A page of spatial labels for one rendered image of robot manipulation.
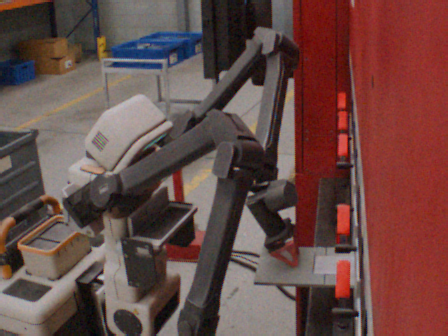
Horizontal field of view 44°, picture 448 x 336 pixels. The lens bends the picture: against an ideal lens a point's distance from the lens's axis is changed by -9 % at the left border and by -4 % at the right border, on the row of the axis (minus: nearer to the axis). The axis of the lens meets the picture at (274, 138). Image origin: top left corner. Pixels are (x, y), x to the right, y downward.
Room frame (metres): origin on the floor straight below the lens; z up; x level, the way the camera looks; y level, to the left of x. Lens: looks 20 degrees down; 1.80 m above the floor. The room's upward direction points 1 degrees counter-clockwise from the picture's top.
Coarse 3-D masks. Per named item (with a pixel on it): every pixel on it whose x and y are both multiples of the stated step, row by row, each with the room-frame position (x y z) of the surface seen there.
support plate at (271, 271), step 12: (264, 252) 1.34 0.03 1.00; (288, 252) 1.33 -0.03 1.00; (300, 252) 1.33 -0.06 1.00; (312, 252) 1.33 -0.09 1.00; (324, 252) 1.33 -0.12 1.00; (264, 264) 1.28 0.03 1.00; (276, 264) 1.27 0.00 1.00; (288, 264) 1.27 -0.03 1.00; (300, 264) 1.27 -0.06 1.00; (312, 264) 1.27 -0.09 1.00; (264, 276) 1.22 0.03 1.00; (276, 276) 1.22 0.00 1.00; (288, 276) 1.22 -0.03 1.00; (300, 276) 1.21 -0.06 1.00; (312, 276) 1.21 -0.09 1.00
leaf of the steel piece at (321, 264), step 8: (320, 256) 1.30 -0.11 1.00; (328, 256) 1.30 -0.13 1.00; (344, 256) 1.30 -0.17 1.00; (352, 256) 1.30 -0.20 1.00; (320, 264) 1.26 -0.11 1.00; (328, 264) 1.26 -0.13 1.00; (352, 264) 1.26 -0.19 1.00; (312, 272) 1.22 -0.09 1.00; (320, 272) 1.23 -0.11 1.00; (328, 272) 1.23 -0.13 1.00; (352, 272) 1.22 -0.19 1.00
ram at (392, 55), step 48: (384, 0) 0.55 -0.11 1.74; (432, 0) 0.27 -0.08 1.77; (384, 48) 0.55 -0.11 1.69; (432, 48) 0.27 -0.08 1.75; (384, 96) 0.53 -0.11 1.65; (432, 96) 0.26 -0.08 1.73; (384, 144) 0.51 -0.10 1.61; (432, 144) 0.25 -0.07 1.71; (384, 192) 0.49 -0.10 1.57; (432, 192) 0.24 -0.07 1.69; (384, 240) 0.45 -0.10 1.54; (432, 240) 0.23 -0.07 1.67; (384, 288) 0.42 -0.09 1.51; (432, 288) 0.21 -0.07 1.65
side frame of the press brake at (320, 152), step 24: (312, 0) 2.12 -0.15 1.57; (336, 0) 2.11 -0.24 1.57; (312, 24) 2.12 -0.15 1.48; (336, 24) 2.11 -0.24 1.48; (312, 48) 2.12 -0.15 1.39; (336, 48) 2.11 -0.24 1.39; (312, 72) 2.12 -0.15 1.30; (336, 72) 2.11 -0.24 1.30; (312, 96) 2.12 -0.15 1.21; (336, 96) 2.11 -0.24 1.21; (312, 120) 2.12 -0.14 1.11; (336, 120) 2.11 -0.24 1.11; (312, 144) 2.12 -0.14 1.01; (336, 144) 2.11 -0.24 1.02; (312, 168) 2.12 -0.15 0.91; (336, 168) 2.11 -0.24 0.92; (312, 192) 2.12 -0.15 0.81; (312, 216) 2.12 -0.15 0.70; (312, 240) 2.12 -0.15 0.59
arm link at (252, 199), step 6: (258, 192) 1.28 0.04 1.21; (264, 192) 1.26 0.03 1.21; (252, 198) 1.28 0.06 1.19; (258, 198) 1.26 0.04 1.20; (246, 204) 1.27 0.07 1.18; (252, 204) 1.26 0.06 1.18; (258, 204) 1.26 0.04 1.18; (264, 204) 1.26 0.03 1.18; (252, 210) 1.26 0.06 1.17; (258, 210) 1.25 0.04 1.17; (264, 210) 1.25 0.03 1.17; (258, 216) 1.25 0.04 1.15; (264, 216) 1.25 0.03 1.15
